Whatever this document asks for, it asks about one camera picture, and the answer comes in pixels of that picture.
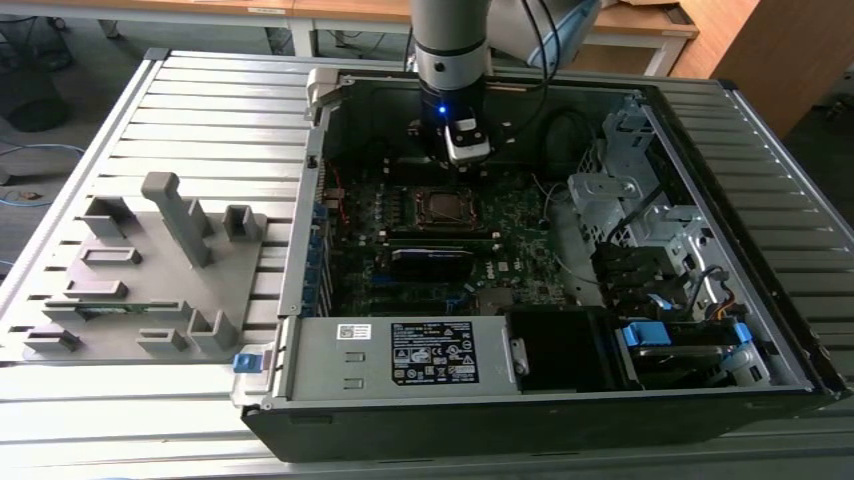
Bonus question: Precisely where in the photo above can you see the wooden desk white legs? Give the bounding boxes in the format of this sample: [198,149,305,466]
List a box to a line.
[293,0,701,77]
[0,0,299,40]

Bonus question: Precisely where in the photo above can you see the black open PC case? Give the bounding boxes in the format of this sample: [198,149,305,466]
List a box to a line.
[230,67,854,464]

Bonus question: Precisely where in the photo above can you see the grey power supply unit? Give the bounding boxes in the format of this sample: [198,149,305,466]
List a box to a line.
[286,314,520,401]

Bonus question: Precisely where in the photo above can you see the brown chipset heatsink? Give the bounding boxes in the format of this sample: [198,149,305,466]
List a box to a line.
[477,288,516,314]

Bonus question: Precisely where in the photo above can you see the grey plastic case bracket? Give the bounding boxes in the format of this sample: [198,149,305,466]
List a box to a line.
[303,68,343,124]

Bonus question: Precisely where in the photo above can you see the black graphics card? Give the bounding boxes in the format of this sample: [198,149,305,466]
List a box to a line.
[390,247,477,281]

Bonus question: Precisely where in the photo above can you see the green RAM stick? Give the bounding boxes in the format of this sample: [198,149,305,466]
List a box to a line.
[74,302,157,317]

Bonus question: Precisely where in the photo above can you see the silver CPU green substrate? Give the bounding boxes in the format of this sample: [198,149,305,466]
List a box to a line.
[430,193,470,222]

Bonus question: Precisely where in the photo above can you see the grey plastic parts rack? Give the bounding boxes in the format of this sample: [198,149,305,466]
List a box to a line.
[3,171,273,365]

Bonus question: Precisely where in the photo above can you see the black mesh basket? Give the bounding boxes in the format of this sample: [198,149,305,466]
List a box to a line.
[0,14,77,71]

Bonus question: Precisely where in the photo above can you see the CPU socket metal frame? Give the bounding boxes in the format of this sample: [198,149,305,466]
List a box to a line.
[411,186,488,233]

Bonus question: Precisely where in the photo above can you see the coloured wire bundle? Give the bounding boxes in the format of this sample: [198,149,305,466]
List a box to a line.
[708,295,744,321]

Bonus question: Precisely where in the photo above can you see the green motherboard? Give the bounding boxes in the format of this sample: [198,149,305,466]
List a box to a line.
[323,159,589,319]

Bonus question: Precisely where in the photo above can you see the black trash bin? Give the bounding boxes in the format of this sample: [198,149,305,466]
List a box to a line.
[0,67,73,134]

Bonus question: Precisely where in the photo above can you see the hard disk in blue carrier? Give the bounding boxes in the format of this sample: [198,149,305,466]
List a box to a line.
[617,319,762,390]

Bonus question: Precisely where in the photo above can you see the silver drive cage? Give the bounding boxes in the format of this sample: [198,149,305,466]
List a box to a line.
[565,97,726,281]

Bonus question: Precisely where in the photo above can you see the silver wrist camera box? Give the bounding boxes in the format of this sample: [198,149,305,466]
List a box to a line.
[444,118,497,166]

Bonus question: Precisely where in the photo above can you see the silver CPU socket cover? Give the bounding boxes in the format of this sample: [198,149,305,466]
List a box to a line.
[418,189,482,228]

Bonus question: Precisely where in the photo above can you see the wooden cabinet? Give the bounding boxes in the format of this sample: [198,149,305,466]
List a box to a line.
[670,0,854,146]

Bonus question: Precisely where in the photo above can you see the black cable bundle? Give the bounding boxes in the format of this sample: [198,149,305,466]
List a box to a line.
[590,243,693,314]

